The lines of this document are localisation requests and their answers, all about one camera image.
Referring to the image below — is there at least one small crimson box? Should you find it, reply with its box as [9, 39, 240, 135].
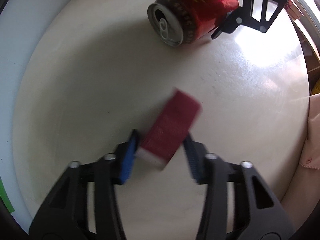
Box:
[137, 89, 202, 170]

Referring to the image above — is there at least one red soda can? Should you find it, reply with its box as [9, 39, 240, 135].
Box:
[147, 0, 239, 47]

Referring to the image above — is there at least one wooden bookshelf with books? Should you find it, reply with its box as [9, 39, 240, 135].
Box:
[285, 0, 319, 86]

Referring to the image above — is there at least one green striped wall poster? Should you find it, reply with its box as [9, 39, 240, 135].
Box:
[0, 179, 15, 213]

